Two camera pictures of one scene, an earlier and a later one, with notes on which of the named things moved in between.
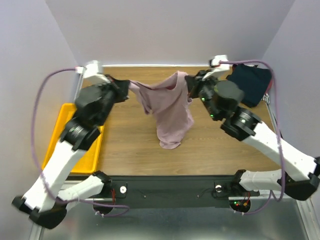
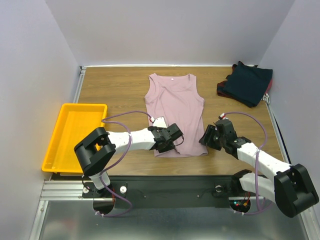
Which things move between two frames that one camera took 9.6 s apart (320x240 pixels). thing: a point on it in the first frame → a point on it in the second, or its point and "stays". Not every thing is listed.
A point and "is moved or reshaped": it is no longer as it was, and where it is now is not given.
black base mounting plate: (176, 190) stays
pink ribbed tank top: (171, 106) is moved or reshaped
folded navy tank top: (254, 81) stays
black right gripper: (196, 85) → (208, 137)
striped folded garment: (266, 97) stays
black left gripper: (120, 87) → (170, 147)
